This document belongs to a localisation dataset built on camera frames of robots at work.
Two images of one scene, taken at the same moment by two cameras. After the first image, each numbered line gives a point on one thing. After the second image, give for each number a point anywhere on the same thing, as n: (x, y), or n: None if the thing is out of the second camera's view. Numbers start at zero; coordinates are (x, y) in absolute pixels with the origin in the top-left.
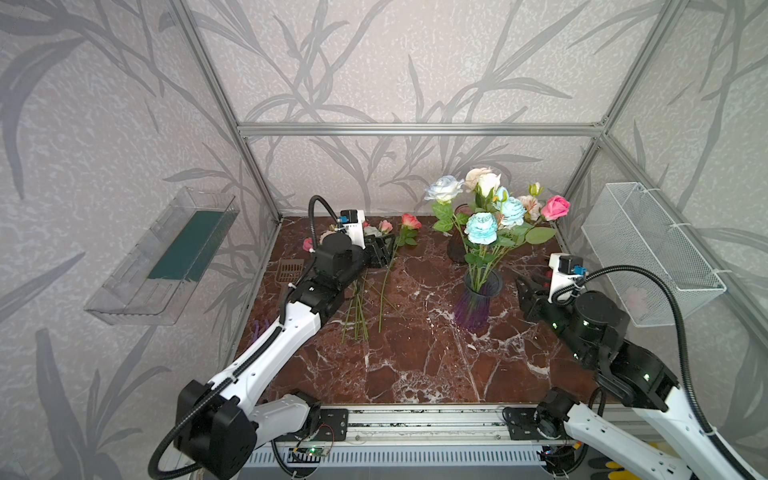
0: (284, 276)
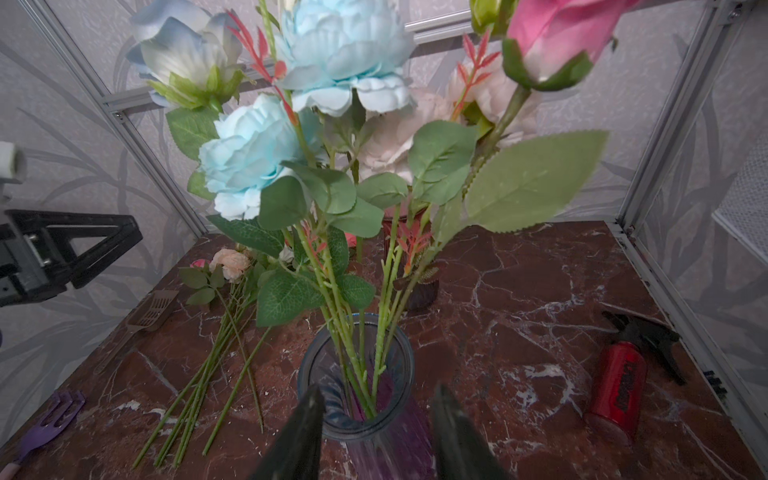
0: (152, 308)
